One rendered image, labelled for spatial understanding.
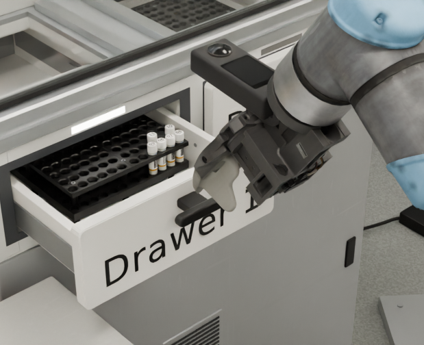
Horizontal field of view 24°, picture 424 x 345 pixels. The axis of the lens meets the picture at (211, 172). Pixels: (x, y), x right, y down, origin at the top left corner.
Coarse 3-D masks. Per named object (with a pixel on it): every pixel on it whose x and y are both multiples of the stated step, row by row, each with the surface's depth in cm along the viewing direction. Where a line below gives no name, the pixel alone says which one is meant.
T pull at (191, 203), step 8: (192, 192) 113; (184, 200) 112; (192, 200) 112; (200, 200) 112; (208, 200) 112; (184, 208) 112; (192, 208) 110; (200, 208) 110; (208, 208) 111; (216, 208) 112; (176, 216) 109; (184, 216) 109; (192, 216) 110; (200, 216) 111; (176, 224) 110; (184, 224) 109
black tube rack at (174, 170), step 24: (72, 144) 124; (96, 144) 124; (120, 144) 124; (144, 144) 124; (24, 168) 125; (48, 168) 120; (72, 168) 120; (96, 168) 120; (120, 168) 125; (144, 168) 125; (168, 168) 125; (48, 192) 120; (96, 192) 120; (120, 192) 120; (72, 216) 117
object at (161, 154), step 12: (180, 144) 124; (132, 156) 122; (144, 156) 122; (156, 156) 122; (108, 168) 119; (132, 168) 120; (84, 180) 117; (96, 180) 118; (108, 180) 118; (72, 192) 115; (84, 192) 116
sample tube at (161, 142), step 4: (156, 140) 123; (160, 140) 122; (164, 140) 122; (160, 144) 122; (164, 144) 122; (160, 148) 122; (164, 148) 123; (164, 156) 123; (160, 160) 124; (164, 160) 124; (160, 164) 124; (164, 164) 124; (160, 168) 124; (164, 168) 124
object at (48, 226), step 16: (160, 112) 132; (176, 128) 130; (192, 128) 128; (192, 144) 129; (192, 160) 130; (16, 192) 117; (32, 192) 116; (16, 208) 118; (32, 208) 115; (48, 208) 114; (16, 224) 120; (32, 224) 116; (48, 224) 114; (64, 224) 111; (48, 240) 115; (64, 240) 112; (64, 256) 113
